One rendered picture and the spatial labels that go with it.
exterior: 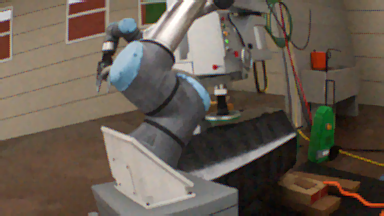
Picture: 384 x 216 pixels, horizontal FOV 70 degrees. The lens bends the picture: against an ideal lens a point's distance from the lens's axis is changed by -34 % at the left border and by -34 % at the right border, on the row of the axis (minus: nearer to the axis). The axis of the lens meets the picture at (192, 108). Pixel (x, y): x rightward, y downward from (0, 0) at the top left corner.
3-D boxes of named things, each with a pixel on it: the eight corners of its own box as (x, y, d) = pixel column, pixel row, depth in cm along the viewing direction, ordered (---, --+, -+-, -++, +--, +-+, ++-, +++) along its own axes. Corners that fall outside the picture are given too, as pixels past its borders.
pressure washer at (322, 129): (326, 151, 386) (324, 78, 373) (338, 157, 352) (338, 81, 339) (305, 159, 380) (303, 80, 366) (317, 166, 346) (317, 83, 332)
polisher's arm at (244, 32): (254, 71, 310) (243, 15, 302) (277, 71, 297) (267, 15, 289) (207, 84, 250) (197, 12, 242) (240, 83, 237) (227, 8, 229)
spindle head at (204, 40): (223, 73, 269) (214, 13, 262) (252, 72, 257) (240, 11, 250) (194, 80, 240) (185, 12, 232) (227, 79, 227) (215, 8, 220)
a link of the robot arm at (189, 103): (194, 150, 123) (224, 103, 128) (154, 117, 115) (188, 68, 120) (167, 143, 136) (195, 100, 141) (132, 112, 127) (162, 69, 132)
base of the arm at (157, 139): (184, 179, 120) (201, 154, 123) (140, 146, 110) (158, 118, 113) (153, 167, 135) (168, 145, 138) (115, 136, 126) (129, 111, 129)
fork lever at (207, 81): (224, 79, 267) (223, 72, 266) (249, 79, 256) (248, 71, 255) (158, 94, 210) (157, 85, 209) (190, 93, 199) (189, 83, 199)
